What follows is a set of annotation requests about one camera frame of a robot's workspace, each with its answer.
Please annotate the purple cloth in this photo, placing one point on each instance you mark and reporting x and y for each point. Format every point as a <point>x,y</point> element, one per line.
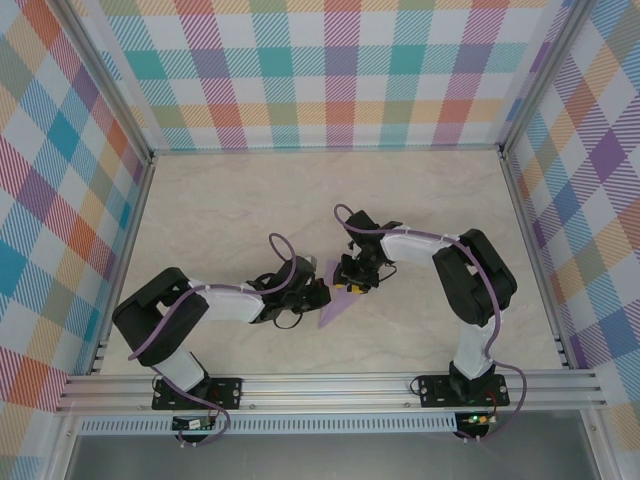
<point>335,307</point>

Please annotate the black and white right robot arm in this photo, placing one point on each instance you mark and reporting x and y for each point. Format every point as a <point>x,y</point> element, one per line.
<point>470,285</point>

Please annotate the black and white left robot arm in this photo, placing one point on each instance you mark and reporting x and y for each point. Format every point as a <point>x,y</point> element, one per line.
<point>230,305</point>

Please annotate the aluminium mounting rail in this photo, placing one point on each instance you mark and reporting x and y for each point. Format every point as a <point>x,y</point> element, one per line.
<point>325,390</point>

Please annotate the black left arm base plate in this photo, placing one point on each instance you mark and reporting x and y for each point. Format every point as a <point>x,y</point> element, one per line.
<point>227,392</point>

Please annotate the aluminium table edge rail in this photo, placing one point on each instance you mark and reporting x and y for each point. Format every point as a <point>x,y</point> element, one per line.
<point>537,260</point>
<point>325,149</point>
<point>125,260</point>

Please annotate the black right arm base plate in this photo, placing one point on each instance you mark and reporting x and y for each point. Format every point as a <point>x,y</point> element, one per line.
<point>432,392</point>

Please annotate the aluminium frame post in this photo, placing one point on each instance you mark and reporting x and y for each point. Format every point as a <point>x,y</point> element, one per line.
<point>542,77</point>
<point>107,82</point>

